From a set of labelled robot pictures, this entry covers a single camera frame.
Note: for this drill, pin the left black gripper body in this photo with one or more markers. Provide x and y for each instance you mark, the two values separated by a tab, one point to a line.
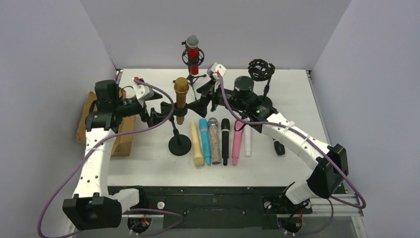
152	115

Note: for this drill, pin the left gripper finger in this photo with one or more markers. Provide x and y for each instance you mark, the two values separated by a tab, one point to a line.
155	95
155	118

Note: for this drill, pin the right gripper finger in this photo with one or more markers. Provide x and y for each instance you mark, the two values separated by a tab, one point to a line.
206	90
199	106

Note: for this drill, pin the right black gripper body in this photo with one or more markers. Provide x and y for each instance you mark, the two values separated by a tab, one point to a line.
212	100

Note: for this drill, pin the blue microphone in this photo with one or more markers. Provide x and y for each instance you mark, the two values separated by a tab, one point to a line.
203	127

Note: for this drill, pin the silver glitter microphone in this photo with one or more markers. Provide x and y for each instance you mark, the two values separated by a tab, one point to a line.
214	141

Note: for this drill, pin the gold microphone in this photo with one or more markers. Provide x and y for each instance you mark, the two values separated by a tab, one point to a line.
181	88

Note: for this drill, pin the black microphone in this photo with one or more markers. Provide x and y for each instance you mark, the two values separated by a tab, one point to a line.
225	130
279	148

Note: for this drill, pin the pink microphone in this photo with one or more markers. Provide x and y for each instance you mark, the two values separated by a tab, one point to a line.
236	142

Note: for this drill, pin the black tripod shock-mount stand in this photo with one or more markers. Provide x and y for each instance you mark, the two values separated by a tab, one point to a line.
192	78

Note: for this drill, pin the black clip microphone stand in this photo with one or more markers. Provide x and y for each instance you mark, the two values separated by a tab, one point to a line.
179	144

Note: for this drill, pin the brown cardboard box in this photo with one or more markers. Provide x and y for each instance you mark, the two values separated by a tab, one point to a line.
122	144

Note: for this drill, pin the white microphone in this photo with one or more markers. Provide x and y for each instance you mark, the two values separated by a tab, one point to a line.
248	141

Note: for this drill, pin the red glitter microphone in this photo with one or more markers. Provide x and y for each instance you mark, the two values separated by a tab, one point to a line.
193	53

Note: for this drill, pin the cream microphone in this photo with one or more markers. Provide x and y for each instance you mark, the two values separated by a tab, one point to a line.
198	158

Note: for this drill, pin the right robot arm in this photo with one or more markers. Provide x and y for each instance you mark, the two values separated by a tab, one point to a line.
328	163

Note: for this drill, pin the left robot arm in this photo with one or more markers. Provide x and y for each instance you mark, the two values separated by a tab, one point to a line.
102	123

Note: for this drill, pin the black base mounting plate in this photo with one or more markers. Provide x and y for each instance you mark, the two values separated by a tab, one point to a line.
223	223

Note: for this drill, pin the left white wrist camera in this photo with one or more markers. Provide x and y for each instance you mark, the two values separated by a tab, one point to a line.
142	92

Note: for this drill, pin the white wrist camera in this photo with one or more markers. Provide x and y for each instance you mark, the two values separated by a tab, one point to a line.
142	92
214	71

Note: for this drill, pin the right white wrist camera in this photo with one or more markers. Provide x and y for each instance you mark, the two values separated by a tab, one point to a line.
214	71

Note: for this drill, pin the aluminium frame rail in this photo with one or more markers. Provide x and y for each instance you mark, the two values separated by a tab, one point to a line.
229	206

